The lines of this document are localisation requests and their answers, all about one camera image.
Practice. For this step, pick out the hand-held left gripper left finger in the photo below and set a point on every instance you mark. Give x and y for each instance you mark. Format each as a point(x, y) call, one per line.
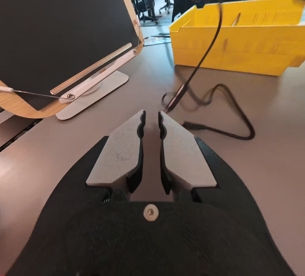
point(116, 159)

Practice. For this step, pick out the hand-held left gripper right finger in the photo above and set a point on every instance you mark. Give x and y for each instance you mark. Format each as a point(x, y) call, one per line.
point(188, 159)

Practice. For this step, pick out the yellow plastic bin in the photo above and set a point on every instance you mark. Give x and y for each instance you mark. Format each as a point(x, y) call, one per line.
point(228, 42)

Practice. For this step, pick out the black board on stand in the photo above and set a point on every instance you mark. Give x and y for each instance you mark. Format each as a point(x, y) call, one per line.
point(24, 107)

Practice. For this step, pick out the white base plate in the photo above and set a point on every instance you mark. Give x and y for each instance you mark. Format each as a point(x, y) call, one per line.
point(105, 90)

